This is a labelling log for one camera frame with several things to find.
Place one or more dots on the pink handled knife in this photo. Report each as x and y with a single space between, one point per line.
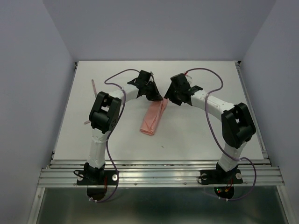
94 88

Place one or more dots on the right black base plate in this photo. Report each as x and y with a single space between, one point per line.
219 177

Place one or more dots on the aluminium rail frame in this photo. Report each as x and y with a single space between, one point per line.
158 175

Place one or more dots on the pink cloth napkin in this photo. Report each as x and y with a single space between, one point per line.
152 117

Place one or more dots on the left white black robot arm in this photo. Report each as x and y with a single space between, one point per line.
108 108

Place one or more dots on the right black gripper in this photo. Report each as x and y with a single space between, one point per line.
169 94

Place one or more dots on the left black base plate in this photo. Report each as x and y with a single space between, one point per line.
97 178

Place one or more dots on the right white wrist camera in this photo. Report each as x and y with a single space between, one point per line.
189 79

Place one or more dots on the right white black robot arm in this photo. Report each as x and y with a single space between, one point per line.
236 121

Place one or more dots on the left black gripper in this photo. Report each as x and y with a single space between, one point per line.
156 96

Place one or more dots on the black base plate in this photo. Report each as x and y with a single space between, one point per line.
97 178
219 177

